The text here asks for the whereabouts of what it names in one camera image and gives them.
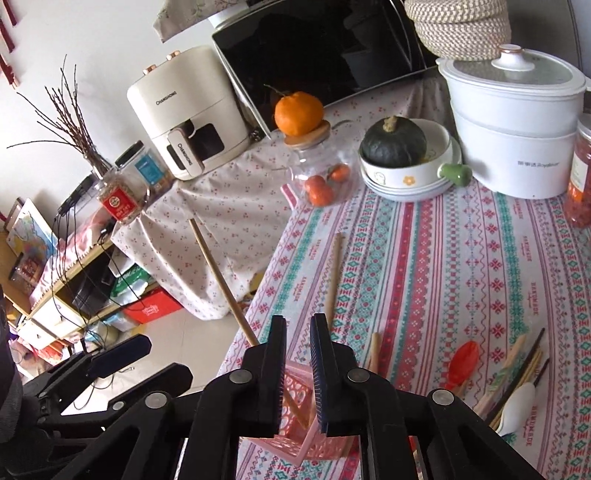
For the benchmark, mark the striped patterned tablecloth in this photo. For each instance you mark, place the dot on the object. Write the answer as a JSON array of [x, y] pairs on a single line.
[[438, 277]]

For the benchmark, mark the green and white package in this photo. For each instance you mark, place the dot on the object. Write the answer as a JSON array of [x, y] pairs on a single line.
[[131, 279]]

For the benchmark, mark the white plate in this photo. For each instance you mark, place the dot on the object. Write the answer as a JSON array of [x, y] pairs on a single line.
[[406, 194]]

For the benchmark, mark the floral microwave cover cloth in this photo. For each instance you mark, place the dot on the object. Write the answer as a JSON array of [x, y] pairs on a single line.
[[184, 18]]

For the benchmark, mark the pink lattice utensil holder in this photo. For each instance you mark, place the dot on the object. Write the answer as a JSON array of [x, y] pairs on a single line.
[[300, 378]]

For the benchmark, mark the dark green squash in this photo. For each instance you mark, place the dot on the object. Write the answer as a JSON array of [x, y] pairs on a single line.
[[392, 143]]

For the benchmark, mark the large orange mandarin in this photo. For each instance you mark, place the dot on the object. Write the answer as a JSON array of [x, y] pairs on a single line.
[[299, 113]]

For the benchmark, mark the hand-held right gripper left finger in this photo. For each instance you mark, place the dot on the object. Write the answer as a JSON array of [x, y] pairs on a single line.
[[277, 369]]

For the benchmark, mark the black microwave oven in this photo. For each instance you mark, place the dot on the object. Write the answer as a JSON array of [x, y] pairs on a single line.
[[323, 50]]

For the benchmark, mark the jar of red preserves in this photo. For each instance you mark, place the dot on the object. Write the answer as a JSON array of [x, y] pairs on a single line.
[[581, 180]]

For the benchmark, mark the cream air fryer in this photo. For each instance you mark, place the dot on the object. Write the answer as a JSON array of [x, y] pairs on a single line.
[[184, 101]]

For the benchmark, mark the small mandarin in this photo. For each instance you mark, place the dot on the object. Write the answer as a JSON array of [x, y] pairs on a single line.
[[321, 196], [314, 181], [340, 172]]

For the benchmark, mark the black power strip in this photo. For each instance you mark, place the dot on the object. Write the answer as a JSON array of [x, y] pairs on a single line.
[[78, 191]]

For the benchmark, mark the blue label jar black lid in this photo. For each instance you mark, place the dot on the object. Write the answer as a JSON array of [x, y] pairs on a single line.
[[150, 170]]

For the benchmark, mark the glass jar with wooden lid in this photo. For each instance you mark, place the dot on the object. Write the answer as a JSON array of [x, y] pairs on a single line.
[[323, 152]]

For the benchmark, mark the small-flower cabinet cover cloth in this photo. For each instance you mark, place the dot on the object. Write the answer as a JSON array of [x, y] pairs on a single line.
[[207, 207]]

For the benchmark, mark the white ceramic spoon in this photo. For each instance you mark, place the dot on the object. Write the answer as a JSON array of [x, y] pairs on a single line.
[[519, 408]]

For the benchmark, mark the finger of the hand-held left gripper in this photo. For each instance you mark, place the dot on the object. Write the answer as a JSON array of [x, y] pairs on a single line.
[[117, 355], [175, 376]]

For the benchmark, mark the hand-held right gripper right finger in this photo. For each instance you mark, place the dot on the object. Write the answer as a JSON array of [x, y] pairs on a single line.
[[319, 369]]

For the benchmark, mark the white electric cooking pot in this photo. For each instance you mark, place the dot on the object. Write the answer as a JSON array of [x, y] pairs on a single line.
[[508, 129]]

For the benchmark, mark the grey refrigerator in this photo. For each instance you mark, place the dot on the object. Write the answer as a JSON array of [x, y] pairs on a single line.
[[568, 27]]

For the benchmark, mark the wooden shelf unit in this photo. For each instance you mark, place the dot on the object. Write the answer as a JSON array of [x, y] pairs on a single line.
[[51, 314]]

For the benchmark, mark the red wall decoration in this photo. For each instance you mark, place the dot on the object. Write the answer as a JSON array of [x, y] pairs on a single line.
[[7, 55]]

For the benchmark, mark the pink cloth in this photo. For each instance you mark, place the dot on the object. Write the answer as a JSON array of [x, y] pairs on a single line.
[[85, 233]]

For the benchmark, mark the colourful picture board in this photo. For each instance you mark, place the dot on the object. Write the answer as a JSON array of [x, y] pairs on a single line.
[[32, 228]]

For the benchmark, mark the patterned wooden utensil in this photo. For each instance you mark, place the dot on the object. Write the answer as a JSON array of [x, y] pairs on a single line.
[[501, 376]]

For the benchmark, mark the red cardboard box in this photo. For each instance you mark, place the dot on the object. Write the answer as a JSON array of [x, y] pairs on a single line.
[[150, 307]]

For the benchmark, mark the red plastic spoon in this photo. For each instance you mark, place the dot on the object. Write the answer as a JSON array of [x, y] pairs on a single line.
[[464, 360]]

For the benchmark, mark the dry twig bunch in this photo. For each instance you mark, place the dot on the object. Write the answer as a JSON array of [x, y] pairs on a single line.
[[69, 120]]

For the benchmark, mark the red label glass jar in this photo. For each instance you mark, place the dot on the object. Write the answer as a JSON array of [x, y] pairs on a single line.
[[122, 198]]

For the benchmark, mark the wooden chopstick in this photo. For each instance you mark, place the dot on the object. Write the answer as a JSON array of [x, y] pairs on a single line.
[[526, 371], [335, 277], [217, 272], [532, 374], [374, 350]]

